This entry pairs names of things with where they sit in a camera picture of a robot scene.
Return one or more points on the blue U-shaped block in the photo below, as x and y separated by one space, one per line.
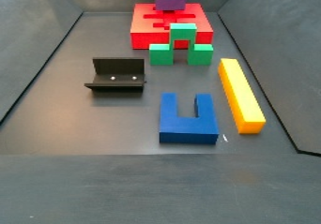
199 129

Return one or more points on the green arch block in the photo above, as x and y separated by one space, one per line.
200 52

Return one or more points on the red slotted board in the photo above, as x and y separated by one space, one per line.
151 24

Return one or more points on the yellow long bar block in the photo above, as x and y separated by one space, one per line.
247 112

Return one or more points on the black angle bracket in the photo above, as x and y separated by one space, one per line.
119 73

